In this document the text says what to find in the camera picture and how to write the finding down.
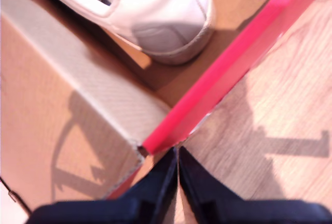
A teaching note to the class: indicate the white sneaker shoe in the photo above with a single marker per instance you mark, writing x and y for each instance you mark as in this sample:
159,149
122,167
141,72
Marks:
160,14

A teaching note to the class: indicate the red cardboard shoebox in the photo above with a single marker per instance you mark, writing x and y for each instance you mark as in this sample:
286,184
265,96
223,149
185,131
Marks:
220,72

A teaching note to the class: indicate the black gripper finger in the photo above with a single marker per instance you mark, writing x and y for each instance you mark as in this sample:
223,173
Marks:
199,187
160,187

